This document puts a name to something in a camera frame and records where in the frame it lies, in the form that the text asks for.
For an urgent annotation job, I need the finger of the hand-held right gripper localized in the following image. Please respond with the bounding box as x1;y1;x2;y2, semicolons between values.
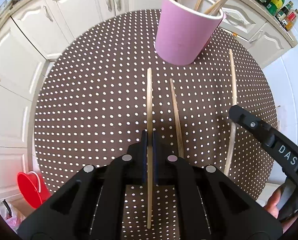
228;105;276;148

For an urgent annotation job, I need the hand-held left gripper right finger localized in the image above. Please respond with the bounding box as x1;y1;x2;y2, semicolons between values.
153;130;283;240

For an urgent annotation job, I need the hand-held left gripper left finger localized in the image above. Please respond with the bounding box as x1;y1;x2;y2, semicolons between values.
17;129;148;240

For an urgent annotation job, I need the pink cup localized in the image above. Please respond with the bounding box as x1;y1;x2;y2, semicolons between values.
155;0;224;66

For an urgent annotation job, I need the person's right hand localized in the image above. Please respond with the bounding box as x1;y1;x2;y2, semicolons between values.
264;185;297;233

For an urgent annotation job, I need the brown dotted tablecloth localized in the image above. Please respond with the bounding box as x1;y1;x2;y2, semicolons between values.
32;9;278;240

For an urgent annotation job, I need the red label sauce bottle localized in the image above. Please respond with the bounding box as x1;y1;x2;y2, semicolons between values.
284;9;298;28

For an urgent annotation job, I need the red plastic bucket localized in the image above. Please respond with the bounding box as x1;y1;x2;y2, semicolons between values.
17;171;52;209

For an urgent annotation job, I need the dark sauce bottle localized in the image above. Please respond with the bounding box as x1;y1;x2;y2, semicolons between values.
277;1;293;23

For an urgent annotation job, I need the green yellow oil bottle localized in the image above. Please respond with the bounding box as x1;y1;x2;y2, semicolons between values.
265;0;287;15

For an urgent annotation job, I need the pink plastic bag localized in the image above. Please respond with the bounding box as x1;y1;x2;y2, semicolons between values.
0;200;26;233

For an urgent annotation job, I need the cream kitchen cabinet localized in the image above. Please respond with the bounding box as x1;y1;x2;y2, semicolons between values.
0;0;297;195

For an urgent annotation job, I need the beige kitchen countertop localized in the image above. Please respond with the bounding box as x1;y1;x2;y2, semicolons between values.
0;0;298;48

